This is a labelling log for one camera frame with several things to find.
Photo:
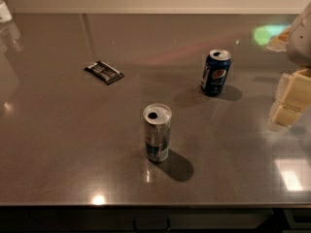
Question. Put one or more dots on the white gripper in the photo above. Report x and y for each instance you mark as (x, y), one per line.
(301, 39)

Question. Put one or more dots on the blue pepsi can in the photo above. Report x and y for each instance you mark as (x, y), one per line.
(216, 68)

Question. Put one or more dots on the silver redbull can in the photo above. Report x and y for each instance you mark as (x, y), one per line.
(157, 129)

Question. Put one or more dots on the black snack packet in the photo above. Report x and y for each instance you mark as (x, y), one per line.
(104, 72)

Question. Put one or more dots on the white object at table corner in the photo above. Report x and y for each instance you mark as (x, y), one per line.
(5, 14)

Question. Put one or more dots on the black drawer handle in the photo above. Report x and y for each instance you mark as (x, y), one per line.
(146, 225)

